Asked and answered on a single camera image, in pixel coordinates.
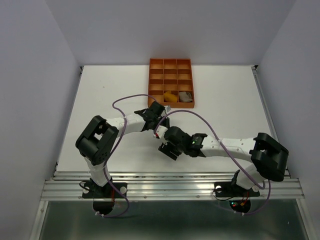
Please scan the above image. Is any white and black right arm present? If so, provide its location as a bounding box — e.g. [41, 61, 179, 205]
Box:
[155, 130, 289, 195]

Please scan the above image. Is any mustard yellow sock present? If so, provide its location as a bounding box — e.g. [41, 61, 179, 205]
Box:
[163, 91, 178, 103]

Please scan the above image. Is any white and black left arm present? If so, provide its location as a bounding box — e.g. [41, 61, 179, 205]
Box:
[75, 110, 164, 197]

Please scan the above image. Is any orange compartment tray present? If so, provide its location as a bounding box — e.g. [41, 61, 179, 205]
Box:
[147, 58, 195, 109]

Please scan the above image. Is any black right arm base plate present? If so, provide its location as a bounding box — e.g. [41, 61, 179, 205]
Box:
[213, 181, 260, 198]

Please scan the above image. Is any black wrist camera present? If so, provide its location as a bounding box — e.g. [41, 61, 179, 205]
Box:
[164, 126, 192, 145]
[148, 101, 166, 118]

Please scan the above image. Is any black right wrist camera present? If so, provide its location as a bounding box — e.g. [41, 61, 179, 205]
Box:
[164, 126, 192, 145]

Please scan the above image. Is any tan sock with red cuff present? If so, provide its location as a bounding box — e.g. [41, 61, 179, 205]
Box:
[178, 91, 193, 103]

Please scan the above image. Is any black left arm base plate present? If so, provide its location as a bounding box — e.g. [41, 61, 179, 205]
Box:
[79, 180, 123, 199]

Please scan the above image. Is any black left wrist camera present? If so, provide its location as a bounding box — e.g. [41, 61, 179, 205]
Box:
[148, 101, 166, 118]

